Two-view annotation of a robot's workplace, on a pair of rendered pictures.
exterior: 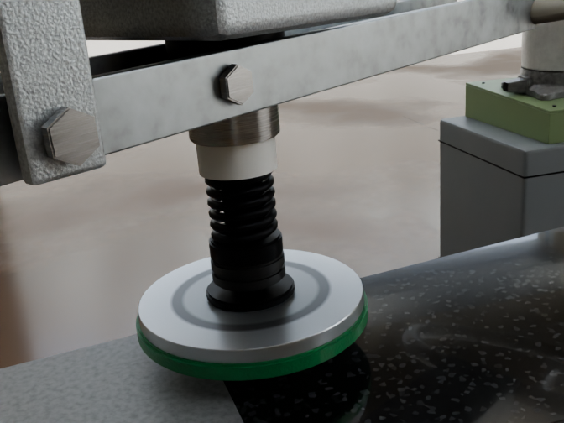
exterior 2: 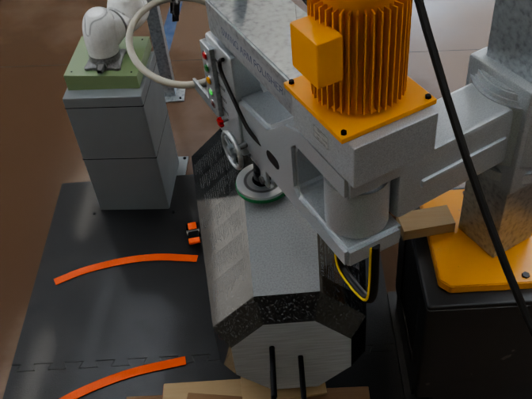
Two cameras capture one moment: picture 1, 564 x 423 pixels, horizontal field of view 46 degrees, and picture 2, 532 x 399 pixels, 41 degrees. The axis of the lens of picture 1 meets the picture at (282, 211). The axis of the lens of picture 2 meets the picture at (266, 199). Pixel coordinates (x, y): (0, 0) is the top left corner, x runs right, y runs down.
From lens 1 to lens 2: 2.57 m
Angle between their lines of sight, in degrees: 63
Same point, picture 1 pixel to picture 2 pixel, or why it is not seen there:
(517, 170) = (138, 104)
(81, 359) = (252, 220)
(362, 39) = not seen: hidden behind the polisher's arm
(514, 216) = (141, 121)
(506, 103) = (103, 78)
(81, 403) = (271, 219)
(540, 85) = (110, 63)
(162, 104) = not seen: hidden behind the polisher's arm
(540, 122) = (131, 81)
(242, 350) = not seen: hidden behind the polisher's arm
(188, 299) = (260, 189)
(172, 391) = (275, 204)
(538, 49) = (104, 50)
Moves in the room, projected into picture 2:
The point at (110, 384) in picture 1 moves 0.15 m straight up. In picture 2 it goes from (267, 214) to (264, 187)
